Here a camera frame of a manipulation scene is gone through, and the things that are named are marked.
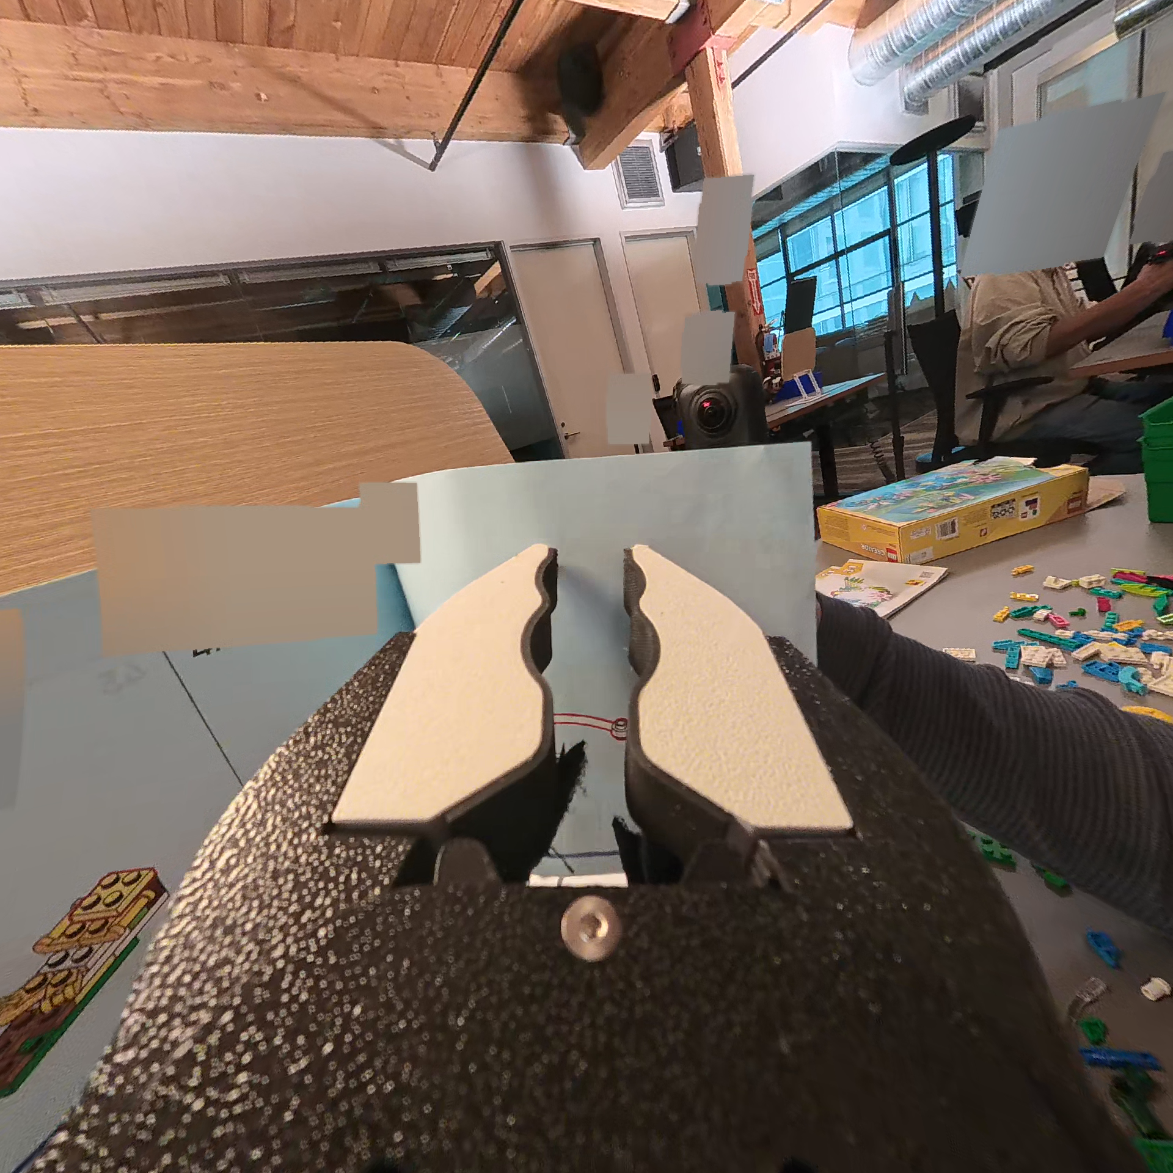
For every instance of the glass partition window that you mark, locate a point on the glass partition window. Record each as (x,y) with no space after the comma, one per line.
(275,294)

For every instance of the white door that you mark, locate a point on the white door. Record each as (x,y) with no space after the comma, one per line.
(568,340)
(660,294)

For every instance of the wooden support post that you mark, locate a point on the wooden support post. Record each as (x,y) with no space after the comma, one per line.
(719,119)

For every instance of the wall air vent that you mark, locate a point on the wall air vent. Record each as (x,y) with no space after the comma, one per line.
(638,174)

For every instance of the black background monitor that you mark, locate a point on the black background monitor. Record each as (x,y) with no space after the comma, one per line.
(799,305)

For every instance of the person's right forearm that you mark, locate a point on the person's right forearm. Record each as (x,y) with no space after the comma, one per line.
(1007,742)

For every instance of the white instruction booklet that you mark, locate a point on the white instruction booklet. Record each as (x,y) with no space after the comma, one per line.
(874,587)

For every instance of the black floor lamp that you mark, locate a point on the black floor lamp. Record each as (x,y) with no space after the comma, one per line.
(937,137)

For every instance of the yellow toy brick box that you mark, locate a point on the yellow toy brick box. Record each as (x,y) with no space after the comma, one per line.
(952,517)

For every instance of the background work table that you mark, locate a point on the background work table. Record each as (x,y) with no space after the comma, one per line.
(824,393)

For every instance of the black wall speaker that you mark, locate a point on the black wall speaker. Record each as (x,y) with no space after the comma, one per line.
(684,156)

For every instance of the light wooden curved panel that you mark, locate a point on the light wooden curved panel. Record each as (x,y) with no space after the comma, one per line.
(229,430)

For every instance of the black office chair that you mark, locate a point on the black office chair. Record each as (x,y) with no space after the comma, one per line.
(944,366)

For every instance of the scattered colourful toy bricks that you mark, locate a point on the scattered colourful toy bricks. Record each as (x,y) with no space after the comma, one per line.
(1099,642)

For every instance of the grey desk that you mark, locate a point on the grey desk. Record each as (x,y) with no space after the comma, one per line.
(1044,952)

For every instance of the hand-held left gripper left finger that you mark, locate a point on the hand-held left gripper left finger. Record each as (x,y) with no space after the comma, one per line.
(457,705)

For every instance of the green plastic bin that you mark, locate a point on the green plastic bin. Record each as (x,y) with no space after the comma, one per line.
(1158,458)

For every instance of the blue instruction booklet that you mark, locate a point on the blue instruction booklet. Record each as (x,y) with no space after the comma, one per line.
(642,495)

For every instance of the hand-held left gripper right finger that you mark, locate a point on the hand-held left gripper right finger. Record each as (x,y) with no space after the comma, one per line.
(732,714)

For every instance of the silver spiral duct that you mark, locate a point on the silver spiral duct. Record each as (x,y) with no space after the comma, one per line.
(961,38)

